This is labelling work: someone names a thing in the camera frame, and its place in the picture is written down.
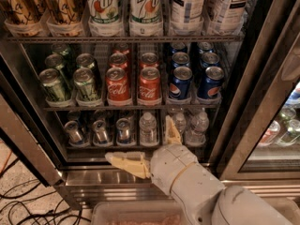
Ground left silver blue can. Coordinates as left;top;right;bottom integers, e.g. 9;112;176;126
64;120;89;148

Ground clear plastic bin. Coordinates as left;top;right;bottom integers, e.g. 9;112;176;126
264;197;300;225
91;200;188;225

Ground right silver blue can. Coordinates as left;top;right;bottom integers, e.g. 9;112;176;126
116;118;135;146

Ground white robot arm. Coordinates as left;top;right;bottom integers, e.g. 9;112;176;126
105;117;293;225

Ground front right coca cola can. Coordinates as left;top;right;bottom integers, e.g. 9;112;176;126
138;67;162;106

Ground left clear plastic bin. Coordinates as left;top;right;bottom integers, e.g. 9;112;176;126
91;200;188;225

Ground middle wire shelf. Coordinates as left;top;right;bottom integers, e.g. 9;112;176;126
43;104;219;112

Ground left orange la croix can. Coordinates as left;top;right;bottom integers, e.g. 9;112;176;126
0;0;46;38

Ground left 7up zero can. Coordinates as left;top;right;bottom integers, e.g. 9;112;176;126
87;0;121;37

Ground right clear plastic bin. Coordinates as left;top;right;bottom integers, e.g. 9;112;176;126
264;197;300;225

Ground top wire shelf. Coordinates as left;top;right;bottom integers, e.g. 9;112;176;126
3;35;244;44

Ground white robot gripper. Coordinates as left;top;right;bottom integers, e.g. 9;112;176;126
105;115;198;195

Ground front right pepsi can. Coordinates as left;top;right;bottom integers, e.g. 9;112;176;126
196;66;224;105

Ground right water bottle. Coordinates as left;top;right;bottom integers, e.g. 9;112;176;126
185;112;209;147

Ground pepsi can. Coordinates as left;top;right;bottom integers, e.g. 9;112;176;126
196;66;224;105
171;52;190;68
168;66;193;100
201;52;220;68

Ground middle water bottle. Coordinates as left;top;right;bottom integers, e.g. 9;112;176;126
171;112;187;144

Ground tea bottle blue label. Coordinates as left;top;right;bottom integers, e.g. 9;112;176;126
206;0;248;36
171;0;204;35

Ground front right green can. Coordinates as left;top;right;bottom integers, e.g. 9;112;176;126
73;67;102;107

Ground left water bottle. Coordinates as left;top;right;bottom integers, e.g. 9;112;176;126
139;112;158;147

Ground front left pepsi can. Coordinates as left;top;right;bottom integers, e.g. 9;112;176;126
168;66;193;100

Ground orange la croix can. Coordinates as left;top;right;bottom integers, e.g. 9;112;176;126
45;0;86;38
0;0;46;38

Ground black floor cables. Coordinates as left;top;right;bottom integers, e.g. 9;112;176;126
0;157;92;225

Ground stainless steel fridge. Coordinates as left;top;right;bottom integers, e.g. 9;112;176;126
0;0;300;209

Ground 7up zero can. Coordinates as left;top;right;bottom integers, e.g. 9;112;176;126
129;0;162;37
87;0;121;37

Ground right orange la croix can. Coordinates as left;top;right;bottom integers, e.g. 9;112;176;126
45;0;86;38

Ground front left coca cola can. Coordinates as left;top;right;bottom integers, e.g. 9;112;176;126
106;67;132;106

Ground water bottle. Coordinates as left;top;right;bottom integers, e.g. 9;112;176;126
171;112;187;144
139;112;158;147
185;112;209;147

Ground front left green can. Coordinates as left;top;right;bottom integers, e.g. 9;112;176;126
38;68;72;108

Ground silver blue can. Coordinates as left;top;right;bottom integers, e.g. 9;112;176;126
116;118;135;146
92;119;113;147
64;120;89;148

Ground coca cola can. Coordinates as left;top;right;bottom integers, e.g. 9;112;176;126
109;53;129;72
138;67;162;106
106;67;132;106
139;52;159;68

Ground wire shelf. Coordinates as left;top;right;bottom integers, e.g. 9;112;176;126
43;104;219;112
3;35;244;44

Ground right 7up zero can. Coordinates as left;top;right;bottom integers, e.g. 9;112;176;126
129;0;162;37

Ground green can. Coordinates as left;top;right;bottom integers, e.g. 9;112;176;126
73;67;102;107
45;53;73;90
38;68;72;108
76;53;101;87

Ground middle silver blue can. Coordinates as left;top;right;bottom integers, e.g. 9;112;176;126
92;119;113;147

